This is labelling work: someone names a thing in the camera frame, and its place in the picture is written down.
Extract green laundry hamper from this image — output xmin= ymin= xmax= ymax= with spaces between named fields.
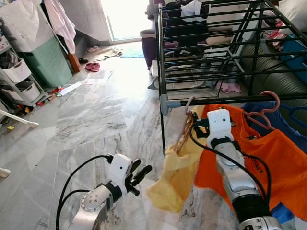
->
xmin=0 ymin=1 xmax=73 ymax=89

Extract yellow shirt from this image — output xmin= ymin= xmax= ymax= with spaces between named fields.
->
xmin=145 ymin=105 xmax=212 ymax=214

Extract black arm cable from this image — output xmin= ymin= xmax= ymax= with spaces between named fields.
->
xmin=189 ymin=122 xmax=272 ymax=207
xmin=55 ymin=154 xmax=113 ymax=230

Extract beige floor cloth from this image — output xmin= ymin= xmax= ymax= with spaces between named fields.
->
xmin=94 ymin=47 xmax=123 ymax=62

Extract blue floor mat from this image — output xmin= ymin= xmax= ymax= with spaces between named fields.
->
xmin=120 ymin=46 xmax=144 ymax=59

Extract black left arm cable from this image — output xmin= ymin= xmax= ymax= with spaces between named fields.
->
xmin=55 ymin=154 xmax=113 ymax=230

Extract dark grey sofa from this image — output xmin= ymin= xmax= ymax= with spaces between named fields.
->
xmin=237 ymin=42 xmax=307 ymax=120

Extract white paper sheet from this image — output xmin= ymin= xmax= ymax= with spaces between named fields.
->
xmin=58 ymin=81 xmax=83 ymax=96

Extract dark hanging garment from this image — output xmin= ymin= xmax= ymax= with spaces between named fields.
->
xmin=161 ymin=0 xmax=212 ymax=53

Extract pink hanging clothes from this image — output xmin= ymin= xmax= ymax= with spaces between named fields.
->
xmin=44 ymin=0 xmax=77 ymax=54

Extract orange shirt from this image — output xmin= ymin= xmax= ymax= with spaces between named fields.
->
xmin=193 ymin=103 xmax=307 ymax=221

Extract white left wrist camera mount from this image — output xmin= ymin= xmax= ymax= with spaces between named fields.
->
xmin=108 ymin=153 xmax=132 ymax=192

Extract pink floor cloth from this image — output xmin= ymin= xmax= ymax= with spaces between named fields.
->
xmin=216 ymin=81 xmax=243 ymax=94

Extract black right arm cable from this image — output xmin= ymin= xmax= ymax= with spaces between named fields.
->
xmin=189 ymin=122 xmax=272 ymax=207

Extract blue garment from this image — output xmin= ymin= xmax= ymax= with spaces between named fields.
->
xmin=242 ymin=101 xmax=307 ymax=226

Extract pink plastic clothes hanger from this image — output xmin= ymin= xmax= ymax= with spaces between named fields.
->
xmin=242 ymin=91 xmax=281 ymax=132
xmin=173 ymin=96 xmax=197 ymax=154

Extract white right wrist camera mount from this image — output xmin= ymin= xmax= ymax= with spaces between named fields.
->
xmin=207 ymin=109 xmax=236 ymax=149

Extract white drawer storage cart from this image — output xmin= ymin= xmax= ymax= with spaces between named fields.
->
xmin=0 ymin=34 xmax=48 ymax=113

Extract blue plastic crate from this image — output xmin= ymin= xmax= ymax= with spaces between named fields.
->
xmin=281 ymin=36 xmax=307 ymax=82

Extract blue plastic clothes hanger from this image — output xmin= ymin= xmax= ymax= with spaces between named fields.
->
xmin=278 ymin=103 xmax=307 ymax=130

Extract black metal drying rack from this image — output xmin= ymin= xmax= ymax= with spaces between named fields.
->
xmin=156 ymin=0 xmax=307 ymax=154

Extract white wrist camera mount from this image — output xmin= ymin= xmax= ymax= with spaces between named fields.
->
xmin=207 ymin=109 xmax=236 ymax=149
xmin=108 ymin=153 xmax=132 ymax=192

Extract white hanging shirt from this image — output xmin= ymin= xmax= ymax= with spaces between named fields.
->
xmin=181 ymin=0 xmax=208 ymax=22

